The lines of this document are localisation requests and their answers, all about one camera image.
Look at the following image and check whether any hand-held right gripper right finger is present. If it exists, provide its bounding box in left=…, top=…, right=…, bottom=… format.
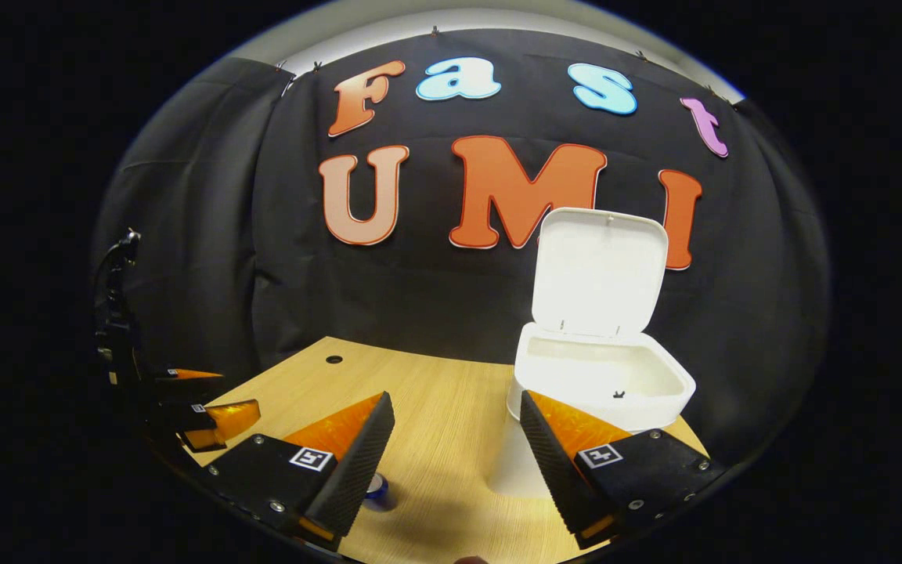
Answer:
left=519, top=389, right=727, bottom=551

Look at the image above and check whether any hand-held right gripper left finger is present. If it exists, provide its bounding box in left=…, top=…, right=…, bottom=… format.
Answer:
left=202, top=392, right=395, bottom=551

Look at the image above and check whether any blue pop can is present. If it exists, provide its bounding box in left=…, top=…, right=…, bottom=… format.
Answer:
left=363, top=472, right=399, bottom=512

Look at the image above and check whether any white desktop garbage bin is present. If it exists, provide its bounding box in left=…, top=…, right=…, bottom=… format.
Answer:
left=490, top=207, right=697, bottom=500

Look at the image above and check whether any wooden desktop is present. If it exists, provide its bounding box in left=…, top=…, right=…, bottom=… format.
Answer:
left=185, top=337, right=710, bottom=564

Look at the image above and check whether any black backdrop cloth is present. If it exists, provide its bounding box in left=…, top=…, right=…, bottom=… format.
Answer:
left=91, top=30, right=832, bottom=463

